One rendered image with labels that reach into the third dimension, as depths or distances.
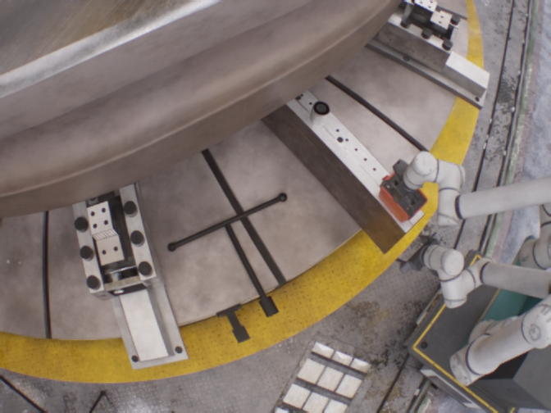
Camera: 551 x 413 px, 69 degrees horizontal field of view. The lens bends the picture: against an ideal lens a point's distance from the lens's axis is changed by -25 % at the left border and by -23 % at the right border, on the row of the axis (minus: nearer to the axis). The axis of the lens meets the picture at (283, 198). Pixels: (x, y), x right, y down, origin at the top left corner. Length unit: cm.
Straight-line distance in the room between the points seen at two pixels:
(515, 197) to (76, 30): 143
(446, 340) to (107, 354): 190
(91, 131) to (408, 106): 186
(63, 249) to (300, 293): 135
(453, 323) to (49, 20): 234
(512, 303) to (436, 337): 58
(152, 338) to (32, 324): 79
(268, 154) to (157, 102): 99
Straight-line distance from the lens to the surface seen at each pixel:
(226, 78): 186
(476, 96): 316
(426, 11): 282
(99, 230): 203
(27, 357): 306
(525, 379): 226
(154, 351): 228
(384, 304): 283
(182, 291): 244
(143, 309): 231
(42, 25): 141
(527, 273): 152
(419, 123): 290
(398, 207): 210
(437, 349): 257
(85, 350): 287
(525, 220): 341
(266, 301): 237
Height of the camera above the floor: 270
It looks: 70 degrees down
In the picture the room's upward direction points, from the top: 12 degrees clockwise
